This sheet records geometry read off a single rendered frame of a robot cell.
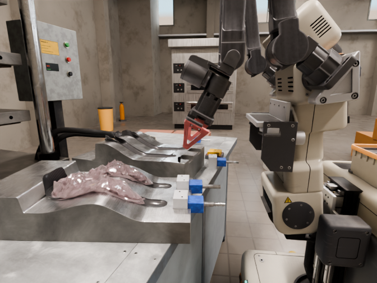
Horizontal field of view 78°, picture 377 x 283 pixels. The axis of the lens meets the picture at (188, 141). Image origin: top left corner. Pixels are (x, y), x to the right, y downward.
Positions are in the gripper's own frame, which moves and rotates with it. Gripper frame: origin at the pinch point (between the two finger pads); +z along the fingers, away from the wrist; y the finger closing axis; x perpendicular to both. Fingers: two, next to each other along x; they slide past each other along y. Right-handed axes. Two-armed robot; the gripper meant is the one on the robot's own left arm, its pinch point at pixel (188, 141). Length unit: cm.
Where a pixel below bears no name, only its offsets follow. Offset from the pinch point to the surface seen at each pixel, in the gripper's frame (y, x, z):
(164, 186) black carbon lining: -1.5, -0.1, 16.5
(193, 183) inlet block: 0.1, 7.0, 10.7
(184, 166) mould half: -11.8, 2.9, 11.7
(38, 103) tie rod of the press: -37, -69, 27
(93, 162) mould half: -20.3, -29.4, 31.2
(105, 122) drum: -504, -208, 189
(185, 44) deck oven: -538, -111, -74
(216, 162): -31.5, 15.1, 10.8
